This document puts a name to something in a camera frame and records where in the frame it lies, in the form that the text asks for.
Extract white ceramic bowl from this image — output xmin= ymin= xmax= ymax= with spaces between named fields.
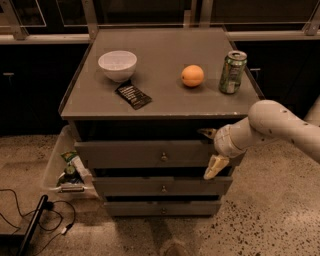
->
xmin=98 ymin=50 xmax=137 ymax=82

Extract clear plastic bin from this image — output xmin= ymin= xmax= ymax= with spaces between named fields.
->
xmin=41 ymin=125 xmax=97 ymax=200

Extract green soda can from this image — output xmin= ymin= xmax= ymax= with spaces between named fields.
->
xmin=219 ymin=50 xmax=247 ymax=94

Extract metal railing frame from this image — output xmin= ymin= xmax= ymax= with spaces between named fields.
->
xmin=0 ymin=0 xmax=320 ymax=41

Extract grey top drawer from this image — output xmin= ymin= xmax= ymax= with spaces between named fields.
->
xmin=74 ymin=140 xmax=217 ymax=169

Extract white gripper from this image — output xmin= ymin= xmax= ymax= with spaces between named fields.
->
xmin=197 ymin=125 xmax=245 ymax=180

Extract grey drawer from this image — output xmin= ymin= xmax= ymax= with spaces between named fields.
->
xmin=104 ymin=200 xmax=221 ymax=216
xmin=74 ymin=140 xmax=217 ymax=169
xmin=93 ymin=176 xmax=232 ymax=196

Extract grey drawer cabinet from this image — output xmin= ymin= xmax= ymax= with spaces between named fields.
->
xmin=59 ymin=28 xmax=263 ymax=203

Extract grey bottom drawer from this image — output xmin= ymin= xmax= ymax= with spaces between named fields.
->
xmin=104 ymin=200 xmax=221 ymax=216

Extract black cable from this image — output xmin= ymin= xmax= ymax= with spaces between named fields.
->
xmin=0 ymin=188 xmax=77 ymax=256

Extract black snack packet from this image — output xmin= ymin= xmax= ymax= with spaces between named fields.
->
xmin=115 ymin=81 xmax=152 ymax=110

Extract black flat bar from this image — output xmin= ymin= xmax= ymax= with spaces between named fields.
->
xmin=16 ymin=195 xmax=48 ymax=256

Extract grey middle drawer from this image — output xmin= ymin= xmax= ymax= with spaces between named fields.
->
xmin=93 ymin=176 xmax=232 ymax=196

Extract green chip bag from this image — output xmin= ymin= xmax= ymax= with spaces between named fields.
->
xmin=61 ymin=151 xmax=78 ymax=164

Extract orange fruit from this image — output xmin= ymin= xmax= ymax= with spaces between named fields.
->
xmin=181 ymin=65 xmax=204 ymax=88

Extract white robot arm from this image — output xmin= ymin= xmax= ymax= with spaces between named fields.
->
xmin=198 ymin=100 xmax=320 ymax=180

